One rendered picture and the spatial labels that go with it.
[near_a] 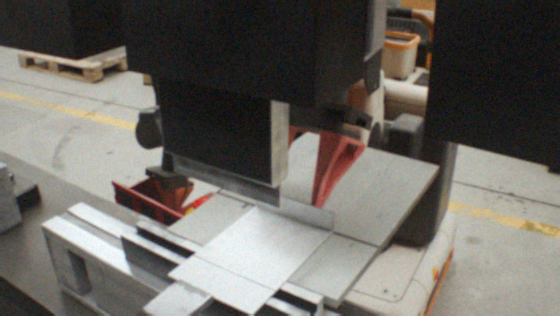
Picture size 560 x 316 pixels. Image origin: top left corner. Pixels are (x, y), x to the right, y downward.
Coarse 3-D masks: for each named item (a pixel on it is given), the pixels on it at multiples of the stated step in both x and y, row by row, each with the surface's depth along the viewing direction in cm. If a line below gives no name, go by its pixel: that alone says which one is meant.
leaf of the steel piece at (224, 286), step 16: (192, 256) 43; (176, 272) 41; (192, 272) 41; (208, 272) 41; (224, 272) 41; (208, 288) 39; (224, 288) 40; (240, 288) 40; (256, 288) 40; (240, 304) 38; (256, 304) 38
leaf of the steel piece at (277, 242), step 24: (264, 216) 49; (288, 216) 49; (312, 216) 47; (216, 240) 45; (240, 240) 45; (264, 240) 45; (288, 240) 45; (312, 240) 45; (216, 264) 42; (240, 264) 42; (264, 264) 42; (288, 264) 42
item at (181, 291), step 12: (168, 288) 39; (180, 288) 39; (192, 288) 39; (156, 300) 38; (168, 300) 38; (180, 300) 38; (192, 300) 38; (204, 300) 38; (144, 312) 36; (156, 312) 36; (168, 312) 36; (180, 312) 37; (192, 312) 37
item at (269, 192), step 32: (160, 96) 36; (192, 96) 35; (224, 96) 33; (192, 128) 36; (224, 128) 34; (256, 128) 33; (192, 160) 37; (224, 160) 35; (256, 160) 34; (256, 192) 36
